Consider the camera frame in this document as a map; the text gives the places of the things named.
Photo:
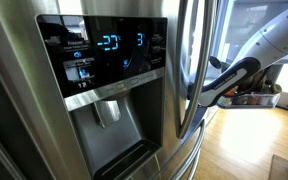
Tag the black dispenser control panel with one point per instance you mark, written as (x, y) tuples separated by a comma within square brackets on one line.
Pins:
[(117, 66)]

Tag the brown sauce bottle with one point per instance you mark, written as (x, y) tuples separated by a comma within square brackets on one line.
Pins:
[(259, 83)]

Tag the steel dispenser lever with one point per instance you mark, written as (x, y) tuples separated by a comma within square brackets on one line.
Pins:
[(107, 111)]

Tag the brown cardboard box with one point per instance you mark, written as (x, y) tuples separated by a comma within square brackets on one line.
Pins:
[(279, 170)]

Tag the dispenser drip tray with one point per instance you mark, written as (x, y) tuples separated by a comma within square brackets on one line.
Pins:
[(127, 160)]

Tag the clear door shelf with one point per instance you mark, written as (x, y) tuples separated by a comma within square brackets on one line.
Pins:
[(250, 100)]

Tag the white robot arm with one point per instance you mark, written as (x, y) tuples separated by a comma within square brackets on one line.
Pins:
[(277, 36)]

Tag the small round jar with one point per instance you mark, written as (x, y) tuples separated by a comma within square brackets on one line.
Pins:
[(277, 88)]

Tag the stainless steel fridge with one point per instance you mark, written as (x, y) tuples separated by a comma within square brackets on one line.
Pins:
[(20, 66)]

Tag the small dark capped bottle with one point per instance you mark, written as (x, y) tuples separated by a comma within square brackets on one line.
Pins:
[(268, 87)]

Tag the jar with red lid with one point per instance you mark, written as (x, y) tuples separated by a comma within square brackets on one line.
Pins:
[(230, 93)]

